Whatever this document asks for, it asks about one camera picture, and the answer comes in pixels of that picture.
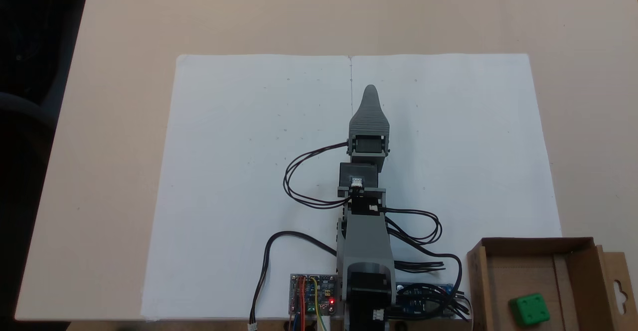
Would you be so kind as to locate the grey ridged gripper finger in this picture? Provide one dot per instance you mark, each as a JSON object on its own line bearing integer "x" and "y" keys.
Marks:
{"x": 369, "y": 119}

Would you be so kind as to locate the green dice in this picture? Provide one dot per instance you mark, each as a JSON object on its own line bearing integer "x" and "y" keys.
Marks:
{"x": 529, "y": 310}

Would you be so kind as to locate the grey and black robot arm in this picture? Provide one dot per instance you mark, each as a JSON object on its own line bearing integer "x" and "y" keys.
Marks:
{"x": 366, "y": 241}

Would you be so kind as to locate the white paper sheet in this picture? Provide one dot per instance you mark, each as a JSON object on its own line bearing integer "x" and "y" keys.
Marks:
{"x": 224, "y": 171}
{"x": 473, "y": 146}

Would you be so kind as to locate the blue circuit board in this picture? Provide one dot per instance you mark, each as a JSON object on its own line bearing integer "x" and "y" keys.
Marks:
{"x": 423, "y": 301}

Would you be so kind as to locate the brown cardboard box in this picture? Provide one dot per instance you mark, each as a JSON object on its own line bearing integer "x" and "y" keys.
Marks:
{"x": 578, "y": 271}

